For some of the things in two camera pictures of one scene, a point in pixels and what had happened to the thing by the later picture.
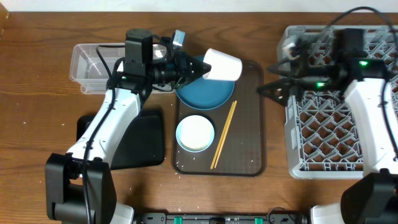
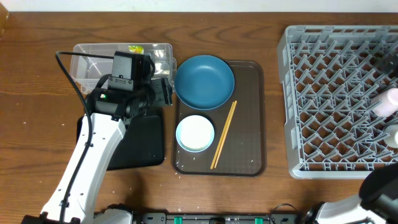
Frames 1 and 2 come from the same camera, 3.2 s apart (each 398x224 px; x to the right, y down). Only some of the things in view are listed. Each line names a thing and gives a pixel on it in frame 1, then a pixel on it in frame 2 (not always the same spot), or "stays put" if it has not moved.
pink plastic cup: (224, 67) to (385, 103)
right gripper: (284, 86) to (388, 65)
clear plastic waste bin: (88, 70) stays put
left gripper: (182, 62) to (164, 91)
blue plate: (206, 94) stays put
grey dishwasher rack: (323, 134) stays put
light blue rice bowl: (195, 133) stays put
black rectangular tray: (142, 145) stays put
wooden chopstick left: (222, 137) stays put
